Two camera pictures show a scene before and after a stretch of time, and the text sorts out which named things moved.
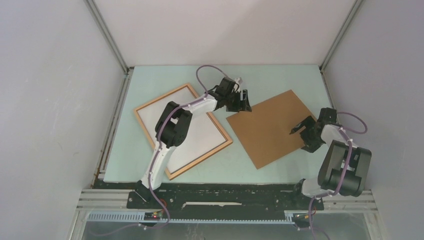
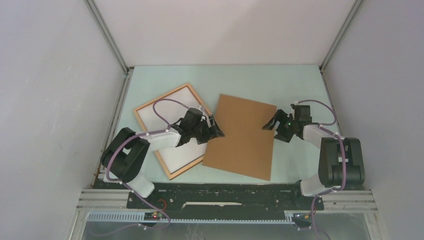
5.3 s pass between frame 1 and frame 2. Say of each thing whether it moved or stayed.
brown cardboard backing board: moved
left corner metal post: stayed
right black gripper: moved
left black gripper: moved
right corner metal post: stayed
